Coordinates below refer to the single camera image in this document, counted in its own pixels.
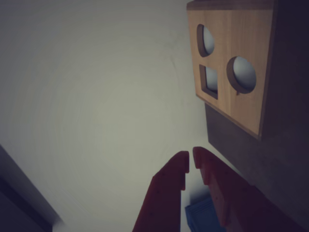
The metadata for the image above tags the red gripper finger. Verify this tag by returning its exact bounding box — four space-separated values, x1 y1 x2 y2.
192 146 309 232
131 151 190 232

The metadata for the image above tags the wooden shape sorter box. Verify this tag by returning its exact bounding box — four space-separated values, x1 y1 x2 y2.
186 0 280 141

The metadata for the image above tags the blue plastic crate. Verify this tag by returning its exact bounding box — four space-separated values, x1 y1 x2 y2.
184 195 218 232

